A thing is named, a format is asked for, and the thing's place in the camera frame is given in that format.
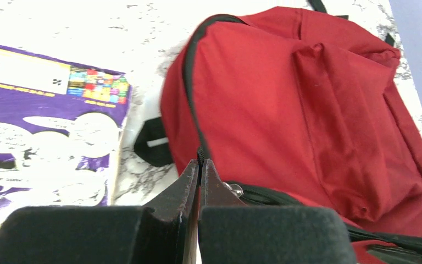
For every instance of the purple comic book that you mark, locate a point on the purple comic book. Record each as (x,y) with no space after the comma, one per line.
(61,127)

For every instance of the red student backpack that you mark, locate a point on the red student backpack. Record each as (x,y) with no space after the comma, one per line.
(298,107)

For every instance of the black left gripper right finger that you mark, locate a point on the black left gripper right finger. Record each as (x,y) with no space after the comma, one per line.
(216,227)

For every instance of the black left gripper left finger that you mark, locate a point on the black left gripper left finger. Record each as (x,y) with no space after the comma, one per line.
(172,226)

